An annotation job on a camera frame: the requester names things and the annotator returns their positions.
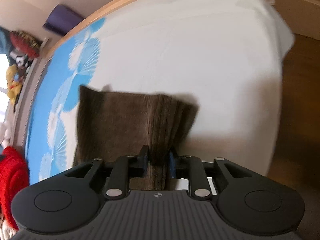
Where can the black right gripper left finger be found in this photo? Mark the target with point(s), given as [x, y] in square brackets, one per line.
[71, 199]

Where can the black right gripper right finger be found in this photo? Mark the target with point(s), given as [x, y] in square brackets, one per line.
[245, 200]

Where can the dark brown corduroy pants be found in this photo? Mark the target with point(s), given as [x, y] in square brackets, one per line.
[112, 124]

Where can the red folded blanket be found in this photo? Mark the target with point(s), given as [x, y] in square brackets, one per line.
[14, 178]

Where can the white plush toy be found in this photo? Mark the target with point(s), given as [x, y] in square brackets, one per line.
[5, 133]

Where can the yellow bear plush toy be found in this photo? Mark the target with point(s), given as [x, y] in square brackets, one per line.
[14, 84]

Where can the panda plush toy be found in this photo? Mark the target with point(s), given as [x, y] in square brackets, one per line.
[23, 62]

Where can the blue and white bedsheet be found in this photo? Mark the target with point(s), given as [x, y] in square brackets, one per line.
[224, 54]

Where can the red embroidered cushion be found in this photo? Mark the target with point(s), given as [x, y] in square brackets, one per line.
[26, 43]

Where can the blue right curtain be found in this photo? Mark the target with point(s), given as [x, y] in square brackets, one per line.
[5, 42]

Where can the purple rolled mat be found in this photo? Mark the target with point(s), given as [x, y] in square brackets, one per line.
[62, 19]

